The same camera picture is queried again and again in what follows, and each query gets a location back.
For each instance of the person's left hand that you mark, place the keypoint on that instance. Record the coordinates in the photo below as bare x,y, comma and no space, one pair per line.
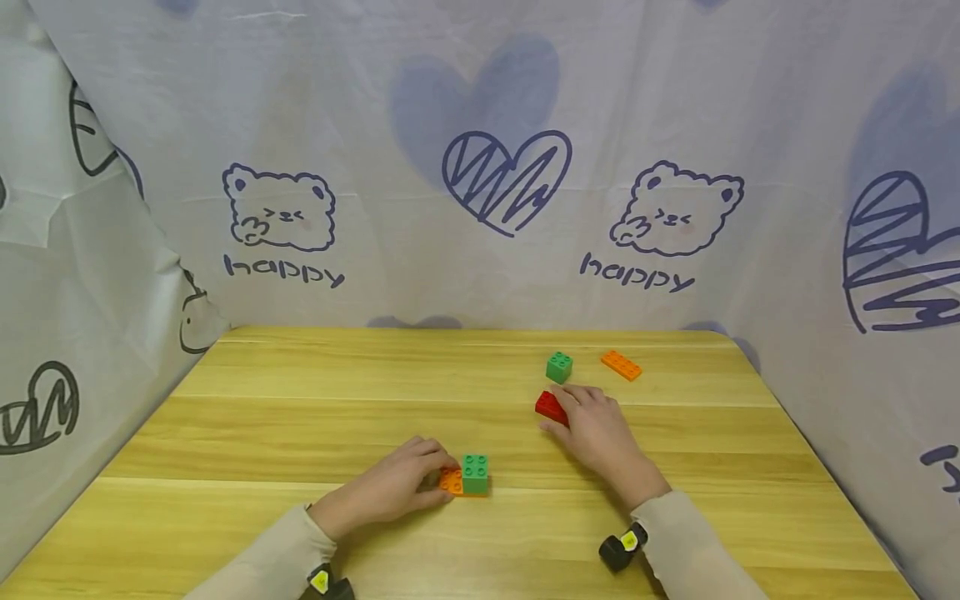
382,492

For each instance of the person's right hand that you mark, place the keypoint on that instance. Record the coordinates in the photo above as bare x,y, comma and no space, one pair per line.
600,437

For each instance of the person's right fingers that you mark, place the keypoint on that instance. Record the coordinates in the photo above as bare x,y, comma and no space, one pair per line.
586,397

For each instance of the person's left thumb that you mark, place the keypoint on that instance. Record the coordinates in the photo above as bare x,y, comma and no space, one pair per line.
435,498

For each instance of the person's left fingers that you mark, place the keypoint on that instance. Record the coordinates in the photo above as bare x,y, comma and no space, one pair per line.
433,457

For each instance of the person's right thumb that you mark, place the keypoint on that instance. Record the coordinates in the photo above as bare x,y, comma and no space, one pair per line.
555,429

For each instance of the orange building brick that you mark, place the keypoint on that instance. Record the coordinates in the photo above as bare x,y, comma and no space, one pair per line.
621,365
451,483

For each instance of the red building brick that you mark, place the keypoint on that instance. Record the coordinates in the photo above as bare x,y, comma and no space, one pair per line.
549,407

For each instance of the person's right forearm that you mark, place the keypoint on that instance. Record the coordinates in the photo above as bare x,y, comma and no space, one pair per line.
690,550

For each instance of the person's left forearm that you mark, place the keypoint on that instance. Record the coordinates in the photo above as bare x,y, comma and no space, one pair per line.
270,558

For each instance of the green building brick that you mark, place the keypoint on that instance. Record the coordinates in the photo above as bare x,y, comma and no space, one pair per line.
559,367
475,473

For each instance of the black wrist band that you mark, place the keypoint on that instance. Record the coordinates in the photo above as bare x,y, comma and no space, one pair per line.
327,582
621,547

